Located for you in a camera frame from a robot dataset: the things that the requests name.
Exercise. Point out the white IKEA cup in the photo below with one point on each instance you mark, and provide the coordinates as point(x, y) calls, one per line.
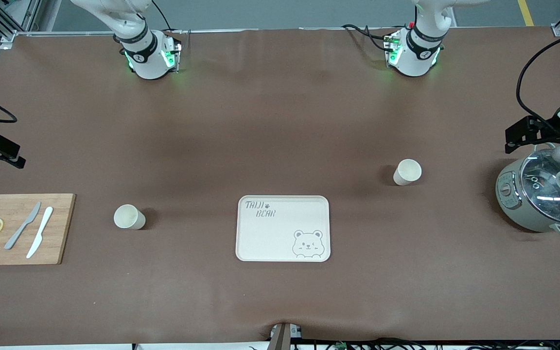
point(129, 217)
point(407, 172)

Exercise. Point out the wooden cutting board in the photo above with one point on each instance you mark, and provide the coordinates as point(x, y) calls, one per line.
point(61, 228)

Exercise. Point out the grey cooking pot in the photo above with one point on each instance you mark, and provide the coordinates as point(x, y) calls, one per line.
point(508, 199)

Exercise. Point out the grey plastic knife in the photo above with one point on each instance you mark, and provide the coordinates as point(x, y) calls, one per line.
point(22, 226)

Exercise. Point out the glass pot lid with knob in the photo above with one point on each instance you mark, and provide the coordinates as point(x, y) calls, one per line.
point(547, 194)

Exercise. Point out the cream tray with bear print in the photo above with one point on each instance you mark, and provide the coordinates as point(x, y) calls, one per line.
point(270, 238)

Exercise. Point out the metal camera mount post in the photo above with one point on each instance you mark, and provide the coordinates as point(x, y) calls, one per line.
point(282, 338)

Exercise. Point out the brown table cover mat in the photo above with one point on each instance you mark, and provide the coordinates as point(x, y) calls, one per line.
point(280, 121)

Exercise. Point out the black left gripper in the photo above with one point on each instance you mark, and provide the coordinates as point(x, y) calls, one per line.
point(540, 128)

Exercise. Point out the white plastic knife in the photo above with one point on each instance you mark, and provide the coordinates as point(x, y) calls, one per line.
point(41, 231)

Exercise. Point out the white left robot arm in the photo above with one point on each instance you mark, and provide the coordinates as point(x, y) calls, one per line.
point(416, 58)

